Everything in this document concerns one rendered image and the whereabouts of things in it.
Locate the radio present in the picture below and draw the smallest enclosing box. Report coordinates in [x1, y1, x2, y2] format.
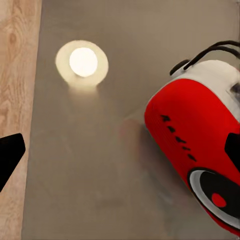
[144, 40, 240, 236]

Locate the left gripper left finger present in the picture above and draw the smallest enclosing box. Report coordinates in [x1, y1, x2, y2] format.
[0, 133, 26, 192]

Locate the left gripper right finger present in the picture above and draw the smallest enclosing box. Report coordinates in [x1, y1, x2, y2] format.
[224, 133, 240, 172]

